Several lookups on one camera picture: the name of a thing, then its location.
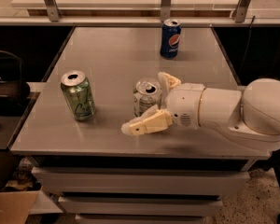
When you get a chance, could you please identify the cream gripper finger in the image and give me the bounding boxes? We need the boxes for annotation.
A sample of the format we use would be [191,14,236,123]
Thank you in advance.
[121,105,174,136]
[158,72,181,96]

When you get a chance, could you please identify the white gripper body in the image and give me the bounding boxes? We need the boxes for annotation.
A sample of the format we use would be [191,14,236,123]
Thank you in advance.
[165,83,205,130]

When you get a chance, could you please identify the silver 7up can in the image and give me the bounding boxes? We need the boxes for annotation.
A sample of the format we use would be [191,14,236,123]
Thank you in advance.
[133,77,162,117]

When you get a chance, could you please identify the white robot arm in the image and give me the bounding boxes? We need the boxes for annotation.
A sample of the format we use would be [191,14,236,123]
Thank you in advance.
[121,72,280,151]

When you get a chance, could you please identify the blue Pepsi can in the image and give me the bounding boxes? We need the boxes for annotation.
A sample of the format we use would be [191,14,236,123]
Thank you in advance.
[160,19,181,59]

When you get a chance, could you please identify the green La Croix can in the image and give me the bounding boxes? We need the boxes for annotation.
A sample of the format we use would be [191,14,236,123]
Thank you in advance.
[61,70,95,121]

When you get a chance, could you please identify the grey drawer cabinet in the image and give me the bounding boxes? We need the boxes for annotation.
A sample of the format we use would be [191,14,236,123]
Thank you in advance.
[12,27,268,224]

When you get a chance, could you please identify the black office chair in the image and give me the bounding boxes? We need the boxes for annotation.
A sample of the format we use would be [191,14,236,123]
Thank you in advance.
[0,50,31,117]

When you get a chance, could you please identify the cardboard box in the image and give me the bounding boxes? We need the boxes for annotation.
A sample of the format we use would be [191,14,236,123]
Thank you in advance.
[0,191,38,224]

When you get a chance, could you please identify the black cable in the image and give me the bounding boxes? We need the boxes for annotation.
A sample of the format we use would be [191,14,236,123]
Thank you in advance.
[237,15,257,79]

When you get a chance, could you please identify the metal railing frame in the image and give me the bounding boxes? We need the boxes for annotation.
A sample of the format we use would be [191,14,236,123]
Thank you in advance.
[0,0,280,27]

